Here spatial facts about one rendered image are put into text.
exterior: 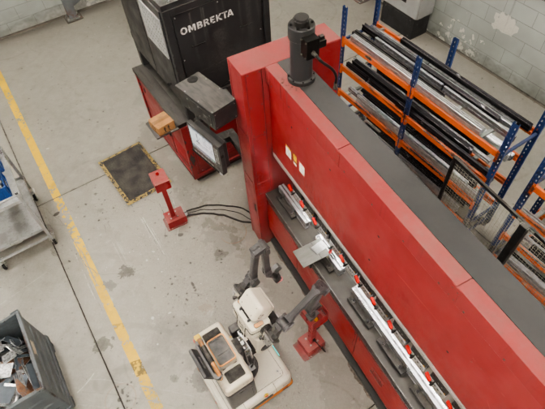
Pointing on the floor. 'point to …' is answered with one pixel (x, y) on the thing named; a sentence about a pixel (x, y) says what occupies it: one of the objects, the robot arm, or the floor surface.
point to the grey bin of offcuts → (29, 368)
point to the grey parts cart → (19, 213)
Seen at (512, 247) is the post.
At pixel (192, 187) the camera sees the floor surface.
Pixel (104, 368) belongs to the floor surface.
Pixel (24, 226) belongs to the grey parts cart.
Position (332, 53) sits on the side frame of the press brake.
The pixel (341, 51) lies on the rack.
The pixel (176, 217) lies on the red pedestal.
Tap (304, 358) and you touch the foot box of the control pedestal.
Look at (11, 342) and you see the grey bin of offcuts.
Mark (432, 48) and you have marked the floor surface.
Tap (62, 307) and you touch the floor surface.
